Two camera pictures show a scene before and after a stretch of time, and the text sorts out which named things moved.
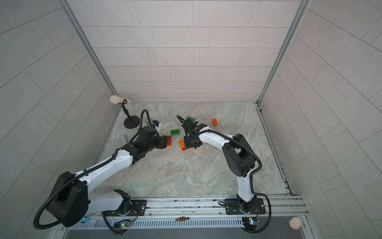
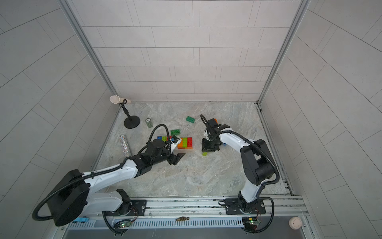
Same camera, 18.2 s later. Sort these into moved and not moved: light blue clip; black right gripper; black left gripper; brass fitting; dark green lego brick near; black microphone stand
Moved: black left gripper; black right gripper
Not moved: black microphone stand; light blue clip; dark green lego brick near; brass fitting
